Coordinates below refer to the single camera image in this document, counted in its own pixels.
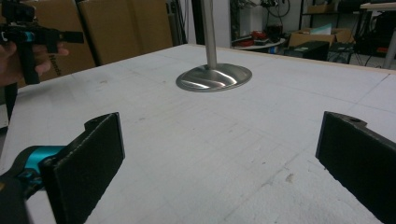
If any large brown cardboard box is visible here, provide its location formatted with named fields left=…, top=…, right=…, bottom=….
left=77, top=0, right=174, bottom=67
left=17, top=0, right=97, bottom=89

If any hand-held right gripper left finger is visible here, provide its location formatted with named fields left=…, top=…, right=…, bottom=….
left=8, top=111, right=126, bottom=224

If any wooden side table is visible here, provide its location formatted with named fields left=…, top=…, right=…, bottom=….
left=360, top=2, right=396, bottom=11

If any white gridded mat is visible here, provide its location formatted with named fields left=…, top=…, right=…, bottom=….
left=0, top=43, right=396, bottom=224

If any black computer tower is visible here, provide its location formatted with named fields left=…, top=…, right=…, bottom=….
left=283, top=40, right=331, bottom=62

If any small brown cardboard box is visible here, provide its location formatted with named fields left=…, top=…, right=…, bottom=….
left=288, top=27, right=354, bottom=49

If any white metal stand leg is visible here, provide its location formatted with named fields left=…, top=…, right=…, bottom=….
left=382, top=27, right=396, bottom=70

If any black metal shelf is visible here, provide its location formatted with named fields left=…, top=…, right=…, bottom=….
left=298, top=0, right=363, bottom=32

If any silver metal utensil stand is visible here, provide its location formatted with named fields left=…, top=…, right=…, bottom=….
left=176, top=0, right=253, bottom=93

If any round white table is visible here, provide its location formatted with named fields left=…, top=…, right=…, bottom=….
left=233, top=36, right=287, bottom=50

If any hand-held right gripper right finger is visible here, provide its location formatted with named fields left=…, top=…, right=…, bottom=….
left=315, top=110, right=396, bottom=224

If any red cable bundle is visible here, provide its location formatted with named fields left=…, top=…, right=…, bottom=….
left=232, top=30, right=272, bottom=48

